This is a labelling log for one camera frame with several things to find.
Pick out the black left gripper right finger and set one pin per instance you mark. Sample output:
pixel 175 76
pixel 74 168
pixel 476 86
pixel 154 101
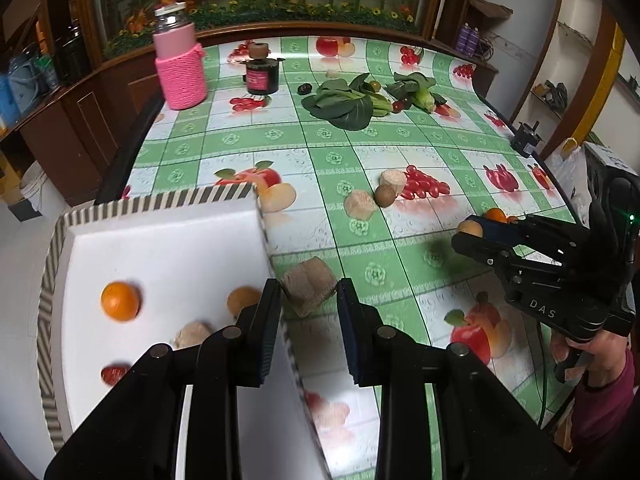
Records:
pixel 380 355

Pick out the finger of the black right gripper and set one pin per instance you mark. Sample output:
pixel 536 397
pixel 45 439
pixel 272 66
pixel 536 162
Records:
pixel 502 258
pixel 531 230

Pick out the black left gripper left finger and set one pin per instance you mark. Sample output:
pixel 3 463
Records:
pixel 238 355

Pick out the beige cake cube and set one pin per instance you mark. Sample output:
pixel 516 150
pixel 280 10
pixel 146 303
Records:
pixel 308 285
pixel 360 205
pixel 192 334

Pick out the brown kiwi front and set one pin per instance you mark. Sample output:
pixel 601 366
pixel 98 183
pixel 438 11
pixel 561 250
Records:
pixel 242 297

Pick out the brown kiwi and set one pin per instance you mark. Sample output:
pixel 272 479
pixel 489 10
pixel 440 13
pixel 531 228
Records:
pixel 385 195
pixel 242 297

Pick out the beige cake cube front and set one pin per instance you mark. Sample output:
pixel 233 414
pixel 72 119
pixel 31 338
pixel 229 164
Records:
pixel 308 285

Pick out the brown kiwi back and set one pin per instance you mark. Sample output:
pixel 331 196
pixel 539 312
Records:
pixel 385 195

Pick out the red jujube date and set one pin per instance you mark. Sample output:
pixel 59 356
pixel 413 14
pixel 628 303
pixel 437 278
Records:
pixel 112 374

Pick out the small orange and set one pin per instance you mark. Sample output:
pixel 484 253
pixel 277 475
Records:
pixel 120 301

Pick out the beige round cake piece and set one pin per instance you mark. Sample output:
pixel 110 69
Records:
pixel 394 178

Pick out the person's right hand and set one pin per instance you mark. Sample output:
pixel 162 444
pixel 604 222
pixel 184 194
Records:
pixel 607 357

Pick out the white striped-edge tray box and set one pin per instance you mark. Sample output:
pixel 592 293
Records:
pixel 184 253

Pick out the bok choy right bunch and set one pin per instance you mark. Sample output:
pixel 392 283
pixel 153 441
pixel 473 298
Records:
pixel 415 89

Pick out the bok choy bunch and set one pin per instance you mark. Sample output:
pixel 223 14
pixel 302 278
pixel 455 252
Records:
pixel 415 89
pixel 348 105

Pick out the purple bottles on shelf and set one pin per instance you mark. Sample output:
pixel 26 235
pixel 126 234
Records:
pixel 467 40

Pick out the bok choy left bunch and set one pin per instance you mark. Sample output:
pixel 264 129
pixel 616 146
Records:
pixel 348 105

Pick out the dark passion fruit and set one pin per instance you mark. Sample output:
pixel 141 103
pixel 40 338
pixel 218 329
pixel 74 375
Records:
pixel 304 89

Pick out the white plastic bucket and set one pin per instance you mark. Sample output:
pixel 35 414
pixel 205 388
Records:
pixel 38 189

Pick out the wooden side cabinet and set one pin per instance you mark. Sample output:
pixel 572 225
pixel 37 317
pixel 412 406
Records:
pixel 76 133

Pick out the black jar with cork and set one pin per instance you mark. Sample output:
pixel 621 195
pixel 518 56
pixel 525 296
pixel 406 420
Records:
pixel 261 70

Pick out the pink knitted-sleeve thermos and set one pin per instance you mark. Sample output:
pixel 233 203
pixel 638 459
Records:
pixel 178 58

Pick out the blue plastic jug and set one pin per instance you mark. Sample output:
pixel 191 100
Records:
pixel 10 114

